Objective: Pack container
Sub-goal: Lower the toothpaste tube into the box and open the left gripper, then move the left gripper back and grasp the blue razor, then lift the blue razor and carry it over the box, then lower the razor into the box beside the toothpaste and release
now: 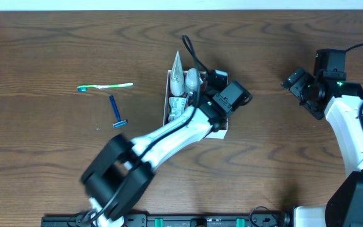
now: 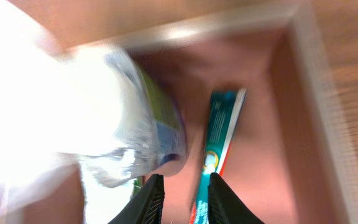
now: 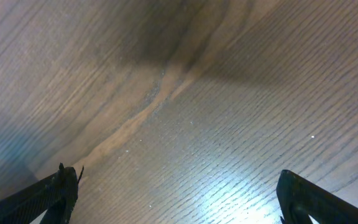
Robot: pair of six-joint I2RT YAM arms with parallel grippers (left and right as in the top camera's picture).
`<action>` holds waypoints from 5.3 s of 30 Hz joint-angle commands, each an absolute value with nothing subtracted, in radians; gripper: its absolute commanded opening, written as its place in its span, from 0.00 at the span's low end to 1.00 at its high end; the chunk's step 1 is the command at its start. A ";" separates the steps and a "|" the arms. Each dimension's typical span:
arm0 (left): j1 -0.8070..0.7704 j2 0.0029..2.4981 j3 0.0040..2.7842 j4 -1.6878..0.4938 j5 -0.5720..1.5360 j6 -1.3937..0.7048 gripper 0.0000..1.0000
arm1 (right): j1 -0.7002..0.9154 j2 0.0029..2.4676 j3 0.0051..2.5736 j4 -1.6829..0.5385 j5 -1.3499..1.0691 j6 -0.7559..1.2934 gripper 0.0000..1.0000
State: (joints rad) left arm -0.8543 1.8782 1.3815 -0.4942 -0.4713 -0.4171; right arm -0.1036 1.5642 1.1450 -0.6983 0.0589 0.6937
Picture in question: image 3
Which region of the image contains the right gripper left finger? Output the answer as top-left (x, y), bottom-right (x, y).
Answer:
top-left (0, 164), bottom-right (83, 224)

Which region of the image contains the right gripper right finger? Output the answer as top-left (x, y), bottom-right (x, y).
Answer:
top-left (276, 170), bottom-right (358, 224)

